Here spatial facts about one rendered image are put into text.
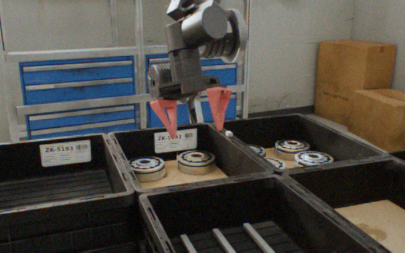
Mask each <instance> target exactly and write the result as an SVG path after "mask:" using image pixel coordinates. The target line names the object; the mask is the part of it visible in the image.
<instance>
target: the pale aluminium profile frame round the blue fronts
mask: <svg viewBox="0 0 405 253"><path fill-rule="evenodd" d="M109 4H110V26H111V39H112V48H117V47H118V40H117V28H116V3H115V0H109ZM134 4H135V37H136V48H138V54H137V68H135V72H137V85H138V94H136V95H128V96H115V97H107V98H94V99H86V100H73V101H65V102H53V103H45V104H31V105H24V106H16V109H15V99H14V93H13V87H12V82H20V81H21V78H20V76H16V77H11V72H10V66H9V56H8V50H7V40H6V34H5V24H4V17H3V8H2V2H1V0H0V60H1V70H2V75H3V85H4V91H5V100H6V106H7V116H8V121H9V131H10V137H11V142H19V138H20V137H26V136H27V131H25V132H20V131H22V130H27V129H26V124H17V116H18V115H25V114H37V113H44V112H57V111H63V110H75V109H83V108H95V107H101V106H115V105H122V104H134V103H139V111H137V117H139V118H137V122H139V129H147V128H146V122H148V117H146V116H148V113H147V110H145V103H146V102H153V101H154V100H153V98H152V97H151V94H145V77H144V72H145V68H144V57H143V21H142V3H141V0H134ZM251 4H252V0H244V20H245V23H246V30H247V44H246V50H245V52H244V55H243V56H242V60H240V61H239V62H238V65H241V64H242V84H239V85H232V86H226V87H227V88H230V89H232V92H242V100H241V106H237V107H236V110H241V119H243V118H248V83H249V63H250V24H251ZM247 45H248V48H247ZM140 48H141V54H140ZM4 55H5V57H6V62H5V58H4ZM16 113H17V114H16Z"/></svg>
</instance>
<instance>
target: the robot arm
mask: <svg viewBox="0 0 405 253"><path fill-rule="evenodd" d="M220 1H221V0H172V2H171V4H170V6H169V9H168V11H167V14H168V16H170V17H171V18H173V19H174V20H176V21H175V22H173V23H171V25H168V26H167V27H165V35H166V40H167V49H168V54H169V63H170V67H171V76H172V82H170V83H166V84H161V85H158V86H157V89H158V93H165V92H166V91H169V92H170V95H171V97H160V98H156V99H155V100H154V102H150V104H151V107H152V108H153V110H154V111H155V112H156V114H157V115H158V117H159V118H160V119H161V120H162V122H163V124H164V125H165V127H166V129H167V131H168V133H169V135H170V136H171V138H176V136H177V102H176V100H178V99H182V98H188V97H192V96H197V95H198V92H201V91H204V90H206V92H207V95H208V99H209V103H210V107H211V110H212V114H213V118H214V122H215V124H216V128H217V130H218V131H221V130H222V127H223V122H224V115H225V111H226V108H227V105H228V102H229V101H230V97H231V95H232V89H230V88H227V87H226V85H224V84H220V79H219V77H218V76H210V75H203V72H202V68H201V60H200V54H199V48H200V47H202V46H204V45H207V44H209V43H212V42H213V41H216V40H218V39H220V38H222V37H224V36H225V35H226V34H227V32H228V20H227V18H226V17H227V14H228V12H227V11H226V10H225V9H223V8H222V7H221V6H219V4H220ZM219 98H220V108H219ZM164 108H166V110H167V112H168V115H169V119H170V122H171V124H170V123H169V120H168V118H167V115H166V113H165V111H164Z"/></svg>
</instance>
